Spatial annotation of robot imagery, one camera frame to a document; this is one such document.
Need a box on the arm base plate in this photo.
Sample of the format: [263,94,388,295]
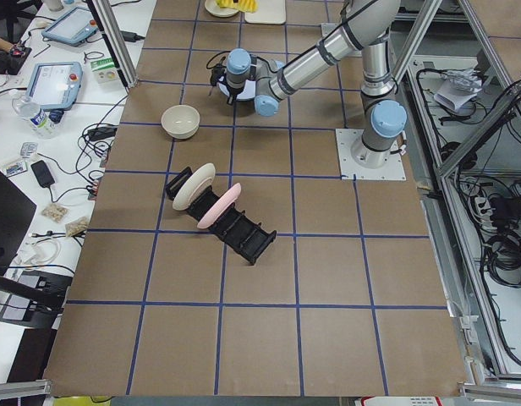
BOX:
[335,129,406,181]

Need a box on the far blue teach pendant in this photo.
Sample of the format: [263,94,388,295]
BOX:
[41,7,98,47]

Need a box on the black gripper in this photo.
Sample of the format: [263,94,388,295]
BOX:
[210,62,237,106]

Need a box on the near blue teach pendant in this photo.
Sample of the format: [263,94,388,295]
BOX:
[26,62,83,111]

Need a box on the black power adapter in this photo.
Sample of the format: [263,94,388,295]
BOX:
[30,160,55,188]

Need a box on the blue teach pendant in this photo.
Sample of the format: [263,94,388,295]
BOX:
[26,62,83,111]
[41,7,98,47]

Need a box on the yellow lemon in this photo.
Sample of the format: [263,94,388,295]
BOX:
[216,0,233,8]

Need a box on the pink plate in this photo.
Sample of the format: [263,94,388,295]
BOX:
[197,183,242,229]

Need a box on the green white carton box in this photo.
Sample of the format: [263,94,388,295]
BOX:
[90,58,119,84]

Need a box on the cream plate in rack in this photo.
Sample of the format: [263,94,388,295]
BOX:
[173,162,216,211]

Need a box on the clear water bottle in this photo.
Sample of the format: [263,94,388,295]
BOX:
[12,94,57,140]

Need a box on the black dish rack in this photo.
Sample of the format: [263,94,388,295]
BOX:
[165,167,277,265]

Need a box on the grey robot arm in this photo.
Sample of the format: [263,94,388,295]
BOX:
[209,0,408,167]

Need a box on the cream rectangular tray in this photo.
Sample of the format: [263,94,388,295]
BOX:
[244,0,287,25]

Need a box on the cream bowl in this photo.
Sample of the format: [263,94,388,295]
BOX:
[161,105,200,140]

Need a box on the blue plate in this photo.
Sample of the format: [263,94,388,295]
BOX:
[217,80,256,102]

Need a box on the cream plate with lemon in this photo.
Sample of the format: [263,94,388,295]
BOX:
[204,0,239,18]

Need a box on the aluminium frame post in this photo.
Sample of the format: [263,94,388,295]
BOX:
[86,0,138,89]

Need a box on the black laptop power brick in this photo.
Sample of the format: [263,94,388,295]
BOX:
[86,125,117,142]

